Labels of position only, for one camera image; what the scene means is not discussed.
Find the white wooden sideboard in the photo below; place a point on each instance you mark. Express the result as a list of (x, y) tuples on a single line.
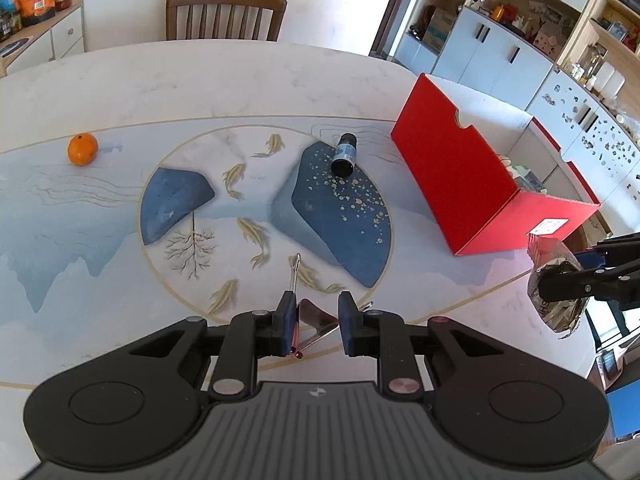
[(65, 35)]

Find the orange mandarin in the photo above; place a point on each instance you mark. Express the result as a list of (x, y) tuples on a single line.
[(82, 149)]

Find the orange red container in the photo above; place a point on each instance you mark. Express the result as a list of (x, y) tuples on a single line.
[(505, 11)]

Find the cluster of dark jars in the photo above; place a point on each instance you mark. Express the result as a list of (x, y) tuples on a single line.
[(10, 24)]

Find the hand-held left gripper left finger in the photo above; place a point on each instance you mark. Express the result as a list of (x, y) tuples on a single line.
[(288, 322)]

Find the white painted desktop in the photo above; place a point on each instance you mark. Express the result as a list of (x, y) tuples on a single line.
[(250, 85)]

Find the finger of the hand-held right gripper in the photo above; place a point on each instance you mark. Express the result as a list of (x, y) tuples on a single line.
[(589, 262), (570, 282)]

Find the blue stool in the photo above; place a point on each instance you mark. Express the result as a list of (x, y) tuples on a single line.
[(625, 410)]

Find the silver foil packet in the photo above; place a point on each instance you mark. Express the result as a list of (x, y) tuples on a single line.
[(555, 315)]

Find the rose gold binder clip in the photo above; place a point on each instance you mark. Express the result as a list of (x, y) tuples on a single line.
[(312, 317)]

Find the pale blue low cabinet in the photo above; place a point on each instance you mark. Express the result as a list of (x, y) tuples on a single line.
[(415, 52)]

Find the red cardboard box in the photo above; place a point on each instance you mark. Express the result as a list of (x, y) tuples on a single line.
[(450, 170)]

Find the spotted pale cabinet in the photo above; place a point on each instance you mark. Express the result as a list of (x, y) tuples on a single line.
[(575, 110)]

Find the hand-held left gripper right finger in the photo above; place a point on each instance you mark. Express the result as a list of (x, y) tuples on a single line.
[(348, 322)]

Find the dark blue dish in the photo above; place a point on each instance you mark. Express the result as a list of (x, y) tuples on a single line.
[(12, 48)]

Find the small blue bottle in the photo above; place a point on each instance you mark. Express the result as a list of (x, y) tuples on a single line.
[(344, 157)]

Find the dark brown door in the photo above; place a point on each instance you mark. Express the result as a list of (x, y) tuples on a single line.
[(387, 15)]

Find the white canister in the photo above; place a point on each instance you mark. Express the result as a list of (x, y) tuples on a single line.
[(610, 80)]

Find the brown cardboard carton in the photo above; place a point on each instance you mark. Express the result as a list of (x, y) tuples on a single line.
[(441, 27)]

